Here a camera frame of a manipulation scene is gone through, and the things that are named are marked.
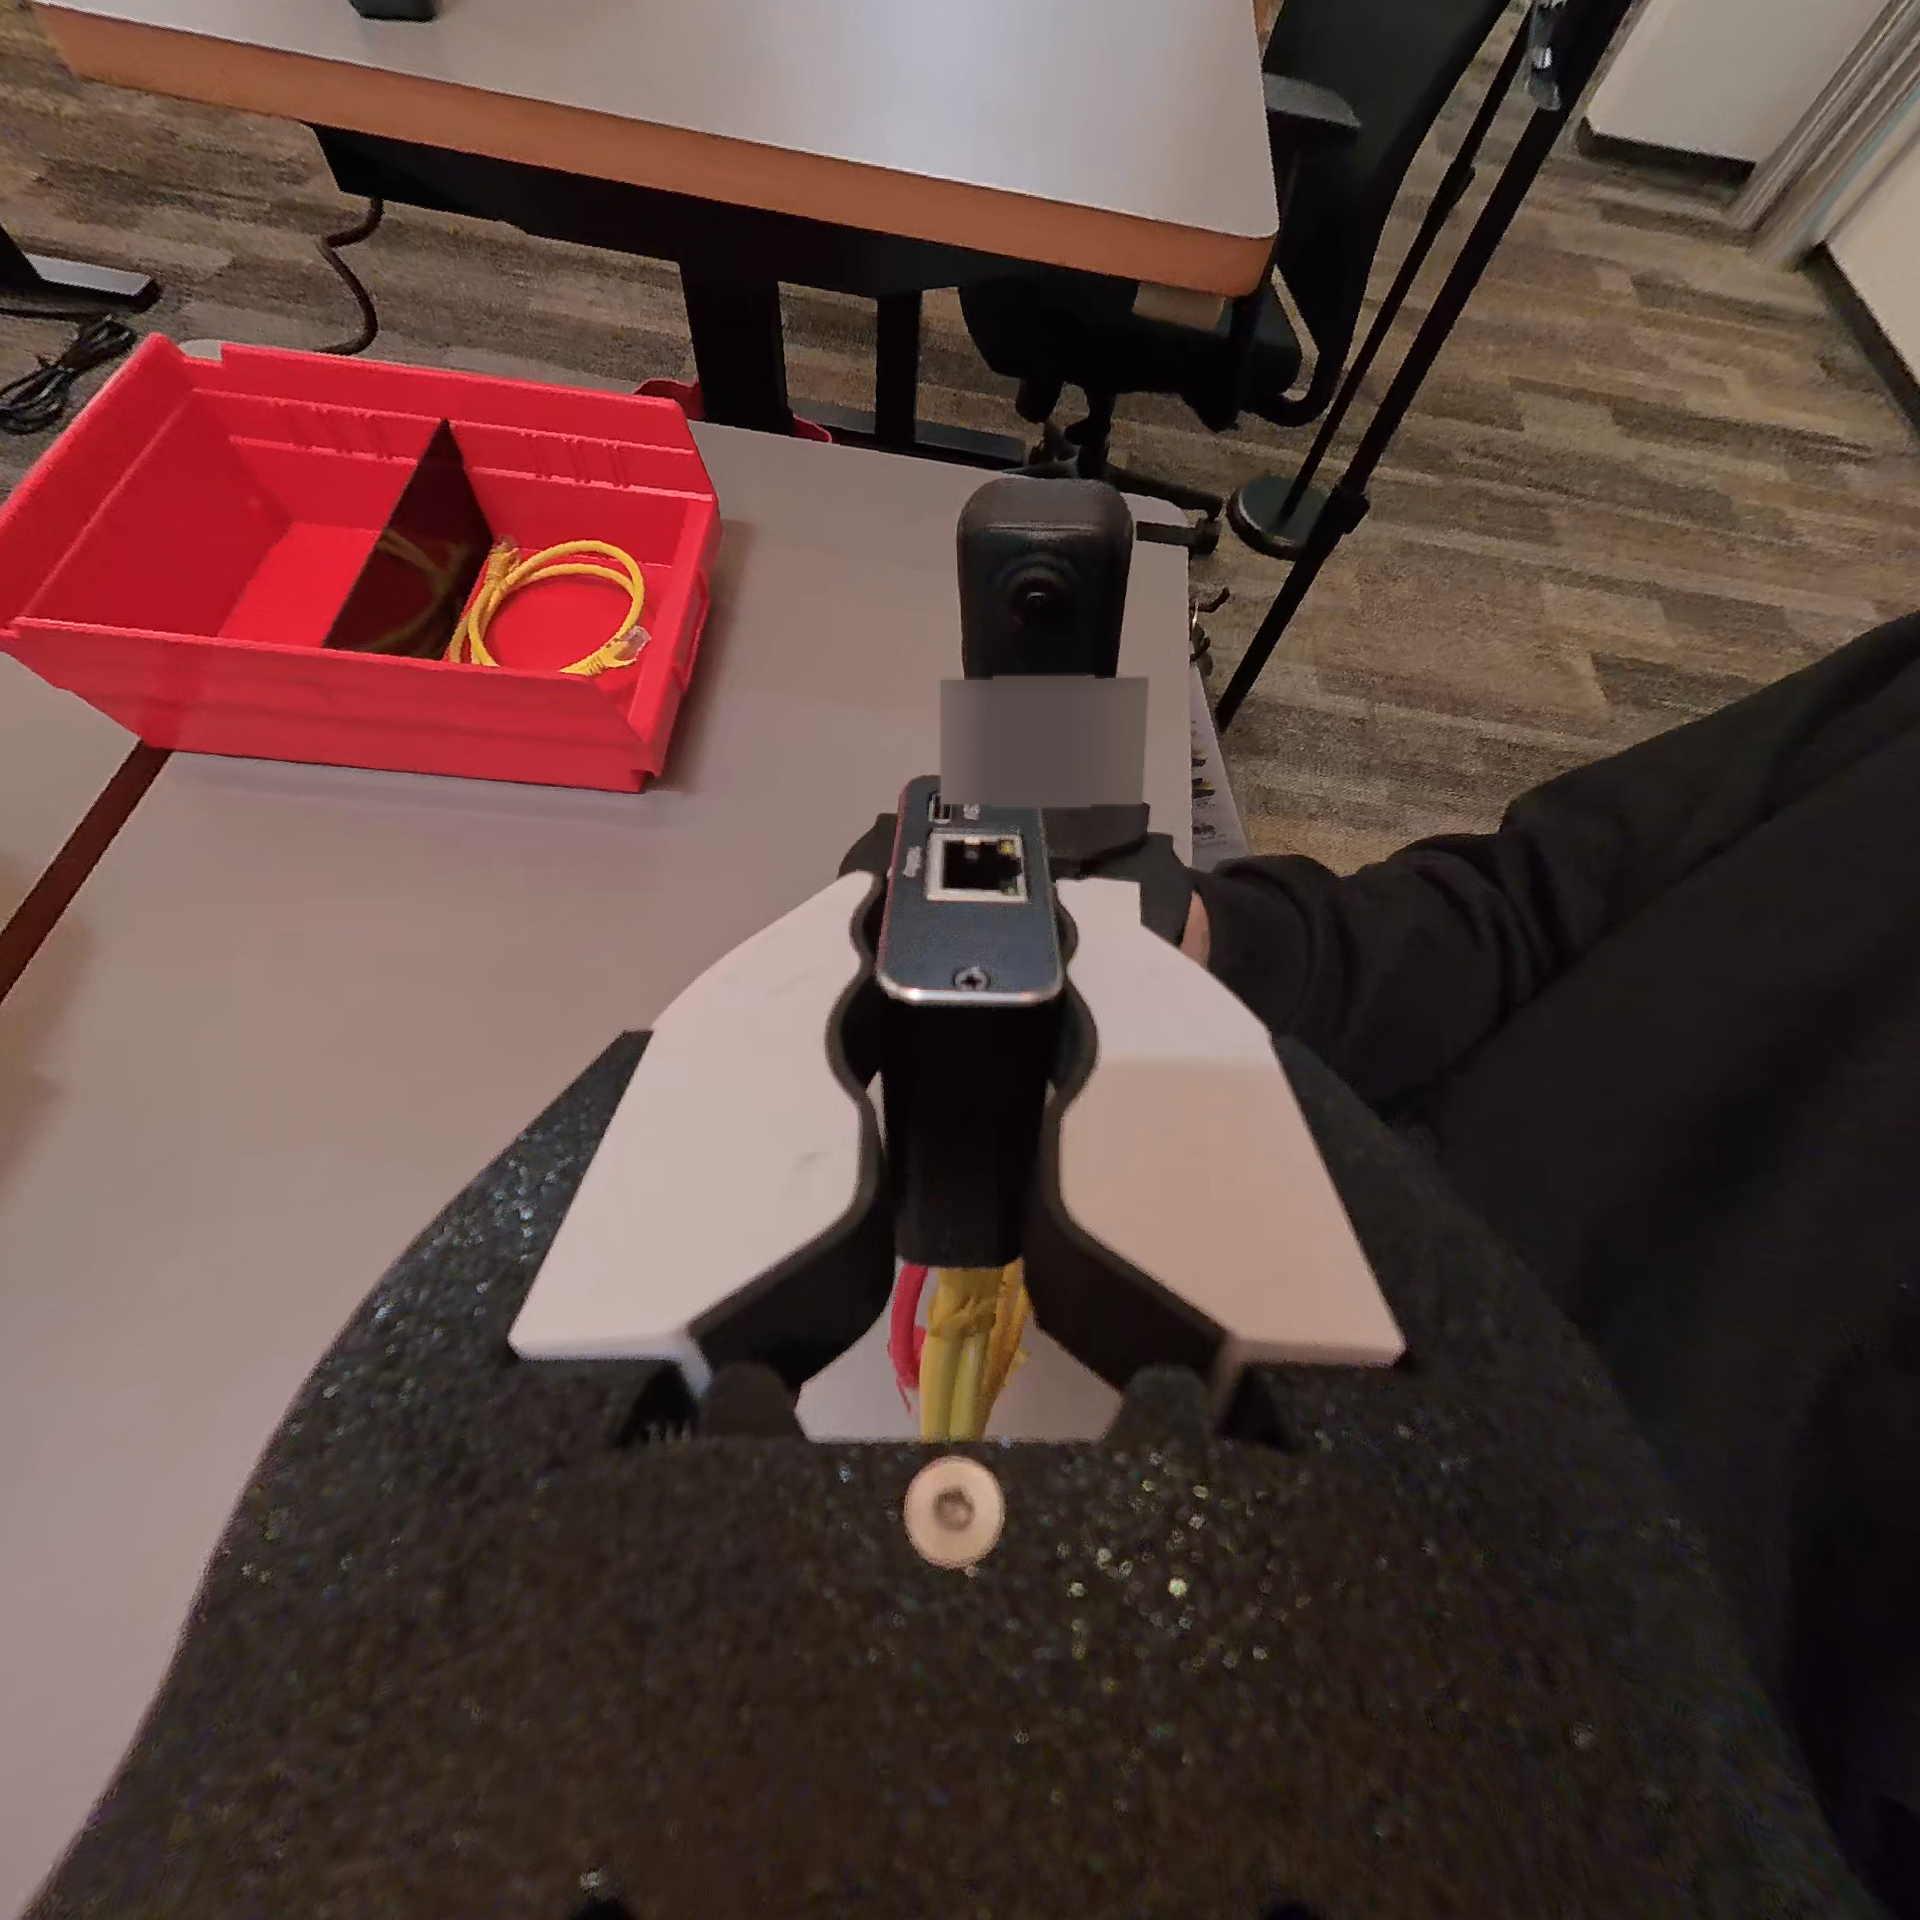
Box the black office chair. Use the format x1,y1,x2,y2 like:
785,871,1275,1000
961,0,1508,518

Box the person's black clothed body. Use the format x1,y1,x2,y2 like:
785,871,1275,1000
1351,1049,1920,1920

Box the grey desk wood edge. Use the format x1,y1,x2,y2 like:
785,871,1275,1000
30,0,1281,300

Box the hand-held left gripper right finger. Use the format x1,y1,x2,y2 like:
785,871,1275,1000
1031,878,1414,1404

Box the black ethernet splitter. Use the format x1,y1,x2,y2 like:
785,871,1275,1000
874,774,1072,1263

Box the black tripod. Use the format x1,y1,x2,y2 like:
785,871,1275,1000
1212,0,1643,729

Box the red ethernet cable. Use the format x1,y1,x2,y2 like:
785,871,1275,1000
886,1263,936,1414

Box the person's right forearm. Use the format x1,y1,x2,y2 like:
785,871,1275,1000
1195,614,1920,1142

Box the black bin divider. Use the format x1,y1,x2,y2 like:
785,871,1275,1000
320,421,473,664

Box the black power cable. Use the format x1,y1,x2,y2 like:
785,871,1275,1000
0,311,140,440

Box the yellow ethernet cable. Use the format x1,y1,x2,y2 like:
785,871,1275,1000
443,534,659,681
919,1256,1041,1449

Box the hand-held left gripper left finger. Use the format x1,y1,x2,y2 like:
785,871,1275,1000
511,871,903,1404

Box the red plastic bin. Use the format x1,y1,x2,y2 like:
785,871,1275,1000
0,333,728,798

